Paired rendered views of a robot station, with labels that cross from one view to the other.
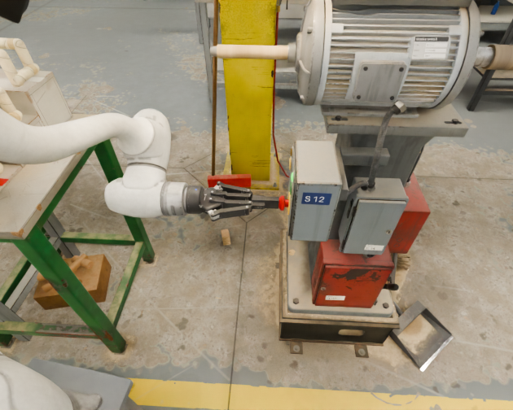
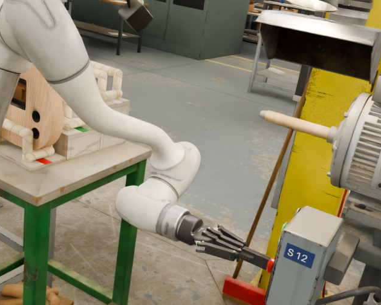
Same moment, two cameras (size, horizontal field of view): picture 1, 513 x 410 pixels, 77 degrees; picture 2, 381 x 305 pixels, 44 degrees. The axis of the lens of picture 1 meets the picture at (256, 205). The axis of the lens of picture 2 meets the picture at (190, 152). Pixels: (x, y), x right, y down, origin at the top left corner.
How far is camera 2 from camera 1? 0.46 m
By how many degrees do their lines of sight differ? 32
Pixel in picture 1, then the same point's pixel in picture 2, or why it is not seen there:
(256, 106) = not seen: hidden behind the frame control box
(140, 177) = (153, 189)
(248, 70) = (316, 170)
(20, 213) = (46, 187)
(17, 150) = (89, 110)
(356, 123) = (378, 216)
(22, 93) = not seen: hidden behind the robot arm
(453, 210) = not seen: outside the picture
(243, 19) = (326, 118)
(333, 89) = (357, 171)
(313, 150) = (316, 217)
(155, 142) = (179, 166)
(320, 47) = (351, 129)
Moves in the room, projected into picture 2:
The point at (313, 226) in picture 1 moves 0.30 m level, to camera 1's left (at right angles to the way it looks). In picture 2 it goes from (291, 293) to (172, 242)
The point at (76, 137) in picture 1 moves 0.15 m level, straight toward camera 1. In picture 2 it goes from (125, 124) to (124, 148)
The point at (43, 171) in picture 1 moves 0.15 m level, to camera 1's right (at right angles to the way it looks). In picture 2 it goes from (80, 168) to (117, 182)
